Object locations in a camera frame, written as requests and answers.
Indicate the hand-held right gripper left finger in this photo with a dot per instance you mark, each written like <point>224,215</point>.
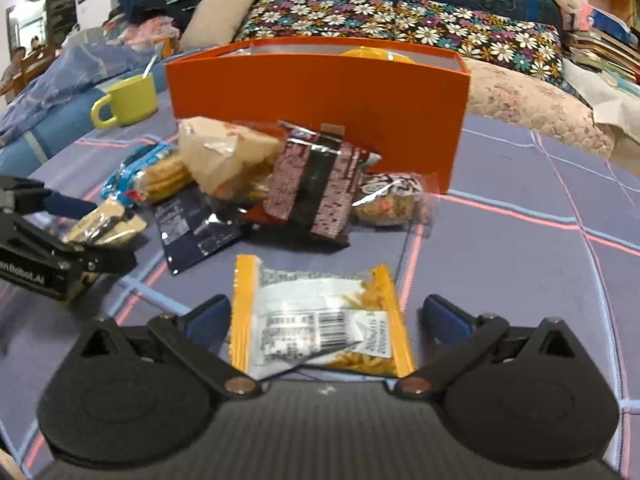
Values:
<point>210,316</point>

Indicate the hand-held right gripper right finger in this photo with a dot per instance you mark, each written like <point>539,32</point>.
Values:
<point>446,316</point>

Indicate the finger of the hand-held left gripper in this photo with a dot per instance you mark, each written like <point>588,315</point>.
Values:
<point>67,205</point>
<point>100,261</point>

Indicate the beige cracker packet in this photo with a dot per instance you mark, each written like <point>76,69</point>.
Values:
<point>105,227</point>

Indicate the yellow snack packet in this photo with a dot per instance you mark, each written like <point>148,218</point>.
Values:
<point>320,310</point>

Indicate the orange box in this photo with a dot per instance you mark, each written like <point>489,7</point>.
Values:
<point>320,90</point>

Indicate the blue snack packet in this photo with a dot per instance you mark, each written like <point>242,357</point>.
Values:
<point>122,180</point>

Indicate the blue plaid tablecloth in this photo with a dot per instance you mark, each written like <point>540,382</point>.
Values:
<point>500,260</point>

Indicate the navy snack packet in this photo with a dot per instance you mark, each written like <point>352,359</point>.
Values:
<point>190,230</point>

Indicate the round cracker packet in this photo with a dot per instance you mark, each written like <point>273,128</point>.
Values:
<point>165,175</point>

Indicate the blue plaid bedding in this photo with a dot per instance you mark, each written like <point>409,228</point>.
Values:
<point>55,90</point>

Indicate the green mug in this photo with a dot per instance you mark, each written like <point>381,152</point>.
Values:
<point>132,100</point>

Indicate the clear cookie packet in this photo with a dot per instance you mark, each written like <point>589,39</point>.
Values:
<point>385,202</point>

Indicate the wooden chair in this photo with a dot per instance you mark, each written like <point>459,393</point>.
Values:
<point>42,62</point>

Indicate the clear packet pale contents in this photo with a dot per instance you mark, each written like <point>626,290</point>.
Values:
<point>215,155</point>

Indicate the metal spoon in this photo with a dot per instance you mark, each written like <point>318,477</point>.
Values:
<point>151,62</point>

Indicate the dark red patterned snack packet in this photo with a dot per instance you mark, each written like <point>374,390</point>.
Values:
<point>310,180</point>

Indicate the pink floral cloth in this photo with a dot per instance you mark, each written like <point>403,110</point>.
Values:
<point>145,32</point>

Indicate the dark blue clothes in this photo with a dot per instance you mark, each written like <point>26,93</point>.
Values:
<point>145,0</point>

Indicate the pink quilted cushion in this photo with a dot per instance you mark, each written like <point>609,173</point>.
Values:
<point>530,105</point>

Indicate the beige pillow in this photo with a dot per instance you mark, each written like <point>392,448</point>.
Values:
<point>215,20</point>

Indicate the yellow rounded packet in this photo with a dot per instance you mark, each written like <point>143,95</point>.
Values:
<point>375,55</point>

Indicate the white cloth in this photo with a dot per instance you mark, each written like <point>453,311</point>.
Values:
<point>610,100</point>

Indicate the floral cushion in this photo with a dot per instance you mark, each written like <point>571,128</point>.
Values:
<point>400,25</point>

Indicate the stack of books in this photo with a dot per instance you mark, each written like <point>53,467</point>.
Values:
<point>605,45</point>

